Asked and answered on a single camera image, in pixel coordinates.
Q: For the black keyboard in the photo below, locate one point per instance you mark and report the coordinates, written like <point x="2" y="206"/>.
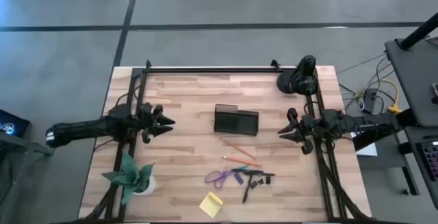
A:
<point x="432" y="160"/>

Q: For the yellow sticky note pad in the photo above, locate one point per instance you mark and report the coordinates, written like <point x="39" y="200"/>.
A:
<point x="210" y="205"/>

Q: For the green artificial plant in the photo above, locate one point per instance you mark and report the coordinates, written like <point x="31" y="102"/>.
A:
<point x="131" y="177"/>

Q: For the black power adapter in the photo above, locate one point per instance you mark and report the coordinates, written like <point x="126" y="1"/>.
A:
<point x="369" y="100"/>

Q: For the grey cart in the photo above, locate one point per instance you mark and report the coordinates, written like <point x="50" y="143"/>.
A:
<point x="20" y="145"/>

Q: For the black binder clip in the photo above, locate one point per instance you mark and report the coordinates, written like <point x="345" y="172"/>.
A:
<point x="268" y="179"/>
<point x="260" y="181"/>
<point x="253" y="184"/>

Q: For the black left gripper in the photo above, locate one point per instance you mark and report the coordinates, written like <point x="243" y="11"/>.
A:
<point x="145" y="119"/>

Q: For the black pole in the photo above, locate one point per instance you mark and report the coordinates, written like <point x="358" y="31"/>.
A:
<point x="417" y="34"/>

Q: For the black desk leg bar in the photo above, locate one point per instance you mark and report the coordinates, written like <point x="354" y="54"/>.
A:
<point x="409" y="169"/>

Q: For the black desk base beam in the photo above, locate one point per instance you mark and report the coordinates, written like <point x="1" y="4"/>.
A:
<point x="367" y="141"/>

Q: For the white plant pot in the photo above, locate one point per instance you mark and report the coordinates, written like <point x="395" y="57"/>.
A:
<point x="148" y="188"/>

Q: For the orange pencil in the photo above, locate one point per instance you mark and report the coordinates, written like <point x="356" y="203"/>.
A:
<point x="238" y="148"/>
<point x="241" y="161"/>

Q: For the grey side desk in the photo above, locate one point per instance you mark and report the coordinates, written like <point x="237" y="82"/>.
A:
<point x="414" y="80"/>

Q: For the black laptop with glowing logo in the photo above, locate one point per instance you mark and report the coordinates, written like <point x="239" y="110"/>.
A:
<point x="10" y="124"/>

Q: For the black desk lamp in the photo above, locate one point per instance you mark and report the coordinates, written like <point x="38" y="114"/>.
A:
<point x="302" y="80"/>

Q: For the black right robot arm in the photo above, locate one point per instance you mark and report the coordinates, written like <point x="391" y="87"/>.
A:
<point x="359" y="123"/>

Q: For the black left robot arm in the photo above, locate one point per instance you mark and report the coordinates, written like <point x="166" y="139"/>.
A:
<point x="78" y="131"/>

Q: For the black mesh desk organizer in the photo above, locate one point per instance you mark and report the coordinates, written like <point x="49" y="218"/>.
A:
<point x="236" y="123"/>

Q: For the grey keyboard desk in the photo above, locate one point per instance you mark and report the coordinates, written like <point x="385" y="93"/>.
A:
<point x="415" y="169"/>

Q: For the white paper sheet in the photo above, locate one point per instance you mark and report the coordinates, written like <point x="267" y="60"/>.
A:
<point x="369" y="150"/>

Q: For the blue eraser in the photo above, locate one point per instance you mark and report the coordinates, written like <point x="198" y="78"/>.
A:
<point x="239" y="178"/>

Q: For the small black desk device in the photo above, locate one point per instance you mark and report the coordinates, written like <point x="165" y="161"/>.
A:
<point x="435" y="94"/>

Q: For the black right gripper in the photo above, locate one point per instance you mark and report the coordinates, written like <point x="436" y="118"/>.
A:
<point x="309" y="124"/>

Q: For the black aluminium table frame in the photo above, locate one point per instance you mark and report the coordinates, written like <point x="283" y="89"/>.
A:
<point x="205" y="70"/>

